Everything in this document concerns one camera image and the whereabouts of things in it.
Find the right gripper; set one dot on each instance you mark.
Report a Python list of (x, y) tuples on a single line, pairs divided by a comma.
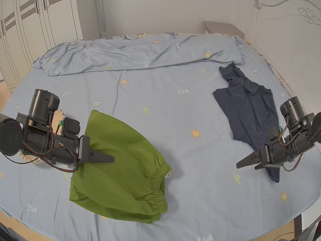
[(278, 153)]

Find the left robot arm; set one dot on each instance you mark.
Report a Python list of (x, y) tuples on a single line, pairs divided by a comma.
[(10, 134)]

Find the round woven basket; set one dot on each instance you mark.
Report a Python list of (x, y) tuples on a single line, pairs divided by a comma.
[(27, 157)]

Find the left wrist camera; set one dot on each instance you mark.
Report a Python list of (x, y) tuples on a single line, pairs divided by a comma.
[(71, 127)]

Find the green shorts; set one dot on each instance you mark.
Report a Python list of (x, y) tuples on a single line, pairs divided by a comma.
[(117, 179)]

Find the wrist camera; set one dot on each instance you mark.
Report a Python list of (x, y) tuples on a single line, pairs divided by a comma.
[(71, 127), (273, 134)]

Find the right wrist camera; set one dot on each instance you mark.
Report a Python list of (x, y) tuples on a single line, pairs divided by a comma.
[(273, 134)]

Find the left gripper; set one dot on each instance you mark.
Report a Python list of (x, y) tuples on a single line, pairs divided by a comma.
[(65, 149)]

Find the dark blue garment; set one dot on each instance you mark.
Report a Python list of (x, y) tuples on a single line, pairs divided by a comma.
[(245, 102)]

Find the white pipe cover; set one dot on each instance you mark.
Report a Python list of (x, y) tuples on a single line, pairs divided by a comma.
[(100, 9)]

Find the bed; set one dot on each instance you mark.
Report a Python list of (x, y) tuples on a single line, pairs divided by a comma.
[(163, 97)]

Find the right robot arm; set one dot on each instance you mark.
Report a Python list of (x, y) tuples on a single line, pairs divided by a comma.
[(293, 109)]

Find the grey bedside table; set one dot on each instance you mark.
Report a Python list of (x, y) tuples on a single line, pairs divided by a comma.
[(220, 27)]

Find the white wardrobe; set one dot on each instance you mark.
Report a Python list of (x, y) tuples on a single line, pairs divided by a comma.
[(37, 21)]

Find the pale blue quilt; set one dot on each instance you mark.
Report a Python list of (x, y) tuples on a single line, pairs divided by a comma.
[(138, 54)]

